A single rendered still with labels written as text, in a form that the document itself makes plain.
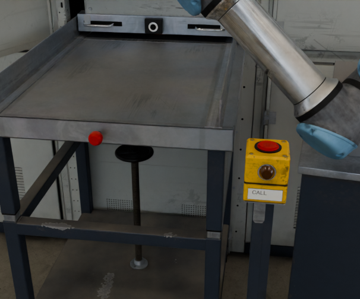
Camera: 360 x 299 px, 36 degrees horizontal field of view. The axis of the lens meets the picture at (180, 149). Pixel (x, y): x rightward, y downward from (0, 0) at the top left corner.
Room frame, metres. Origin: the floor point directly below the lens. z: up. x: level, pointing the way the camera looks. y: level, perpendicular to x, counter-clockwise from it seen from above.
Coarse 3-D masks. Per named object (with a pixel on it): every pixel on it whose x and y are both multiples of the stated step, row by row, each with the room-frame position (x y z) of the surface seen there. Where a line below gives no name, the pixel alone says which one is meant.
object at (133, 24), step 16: (80, 16) 1.89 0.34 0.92; (96, 16) 1.88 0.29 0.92; (112, 16) 1.88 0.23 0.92; (128, 16) 1.87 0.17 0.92; (144, 16) 1.86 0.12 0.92; (160, 16) 1.86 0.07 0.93; (128, 32) 1.87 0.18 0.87; (144, 32) 1.86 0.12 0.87; (176, 32) 1.84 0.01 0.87; (192, 32) 1.84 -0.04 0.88; (208, 32) 1.83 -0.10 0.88
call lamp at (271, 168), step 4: (264, 164) 0.87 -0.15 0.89; (268, 164) 0.87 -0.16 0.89; (260, 168) 0.87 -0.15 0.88; (264, 168) 0.86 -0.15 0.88; (268, 168) 0.86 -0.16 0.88; (272, 168) 0.86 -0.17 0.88; (260, 172) 0.86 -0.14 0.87; (264, 172) 0.86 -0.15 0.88; (268, 172) 0.86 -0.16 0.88; (272, 172) 0.86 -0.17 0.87; (260, 176) 0.87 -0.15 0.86; (264, 176) 0.86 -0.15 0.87; (268, 176) 0.86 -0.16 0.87; (272, 176) 0.86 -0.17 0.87
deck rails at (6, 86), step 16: (64, 32) 1.77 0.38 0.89; (32, 48) 1.51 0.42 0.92; (48, 48) 1.62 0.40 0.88; (64, 48) 1.73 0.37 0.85; (224, 48) 1.73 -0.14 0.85; (16, 64) 1.39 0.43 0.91; (32, 64) 1.49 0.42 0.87; (48, 64) 1.56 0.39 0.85; (224, 64) 1.56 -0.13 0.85; (0, 80) 1.29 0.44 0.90; (16, 80) 1.38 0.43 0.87; (32, 80) 1.42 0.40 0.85; (224, 80) 1.24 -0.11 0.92; (0, 96) 1.28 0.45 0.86; (16, 96) 1.30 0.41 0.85; (224, 96) 1.23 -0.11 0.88; (0, 112) 1.20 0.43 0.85; (208, 112) 1.20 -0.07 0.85; (224, 112) 1.20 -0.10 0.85
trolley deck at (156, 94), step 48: (96, 48) 1.75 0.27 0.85; (144, 48) 1.75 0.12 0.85; (192, 48) 1.75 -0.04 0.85; (240, 48) 1.75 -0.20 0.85; (48, 96) 1.31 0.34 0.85; (96, 96) 1.31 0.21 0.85; (144, 96) 1.31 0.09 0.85; (192, 96) 1.31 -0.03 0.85; (144, 144) 1.14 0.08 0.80; (192, 144) 1.12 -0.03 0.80
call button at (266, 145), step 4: (260, 144) 0.91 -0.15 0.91; (264, 144) 0.91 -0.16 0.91; (268, 144) 0.91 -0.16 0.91; (272, 144) 0.91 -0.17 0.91; (276, 144) 0.91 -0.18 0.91; (260, 148) 0.90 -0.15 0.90; (264, 148) 0.90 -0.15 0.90; (268, 148) 0.89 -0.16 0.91; (272, 148) 0.89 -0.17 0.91; (276, 148) 0.90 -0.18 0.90
